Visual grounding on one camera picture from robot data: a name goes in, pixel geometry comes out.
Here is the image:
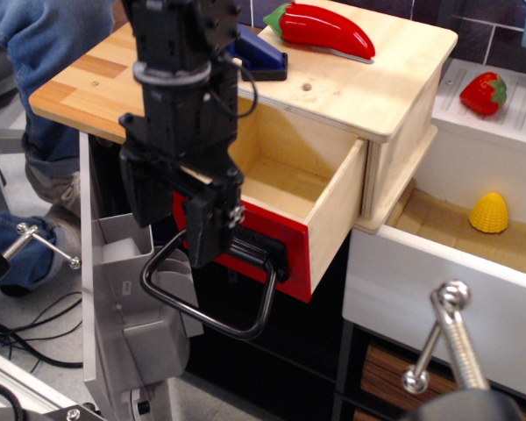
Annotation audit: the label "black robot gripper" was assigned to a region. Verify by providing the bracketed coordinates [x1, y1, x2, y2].
[119, 65, 245, 268]

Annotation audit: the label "wooden drawer with red front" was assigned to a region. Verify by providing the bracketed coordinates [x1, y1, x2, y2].
[170, 96, 369, 303]

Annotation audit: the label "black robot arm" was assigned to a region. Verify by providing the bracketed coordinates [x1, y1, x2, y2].
[119, 1, 244, 268]

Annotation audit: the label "light wooden box housing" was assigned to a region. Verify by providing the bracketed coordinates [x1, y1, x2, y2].
[238, 2, 458, 233]

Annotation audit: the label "chrome clamp screw left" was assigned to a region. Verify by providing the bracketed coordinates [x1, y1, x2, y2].
[0, 222, 82, 286]

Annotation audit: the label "blue quick-grip clamp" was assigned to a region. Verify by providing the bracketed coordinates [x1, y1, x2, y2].
[227, 25, 288, 82]

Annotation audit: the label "red toy chili pepper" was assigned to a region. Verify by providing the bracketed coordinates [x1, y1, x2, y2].
[263, 2, 376, 61]

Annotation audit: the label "person leg in jeans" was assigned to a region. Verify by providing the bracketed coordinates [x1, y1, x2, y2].
[0, 0, 115, 297]

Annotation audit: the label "chrome clamp screw foreground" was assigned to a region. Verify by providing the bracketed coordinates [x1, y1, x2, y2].
[402, 279, 490, 395]

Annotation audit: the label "white toy sink unit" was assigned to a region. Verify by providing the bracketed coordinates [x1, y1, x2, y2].
[343, 60, 526, 396]

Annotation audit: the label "yellow toy corn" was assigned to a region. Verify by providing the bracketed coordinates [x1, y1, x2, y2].
[469, 192, 508, 234]

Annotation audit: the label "red toy strawberry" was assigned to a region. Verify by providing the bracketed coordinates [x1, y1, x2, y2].
[459, 72, 508, 116]

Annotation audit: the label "black metal drawer handle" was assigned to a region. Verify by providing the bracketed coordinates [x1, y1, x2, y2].
[140, 227, 288, 341]

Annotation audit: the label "grey metal bracket stand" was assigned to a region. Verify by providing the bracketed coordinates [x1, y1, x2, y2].
[80, 133, 203, 420]

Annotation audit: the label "black floor cables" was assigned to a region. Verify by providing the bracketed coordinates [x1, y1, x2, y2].
[0, 291, 84, 374]

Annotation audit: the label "aluminium profile rail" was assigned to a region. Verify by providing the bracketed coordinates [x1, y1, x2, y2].
[0, 355, 101, 420]

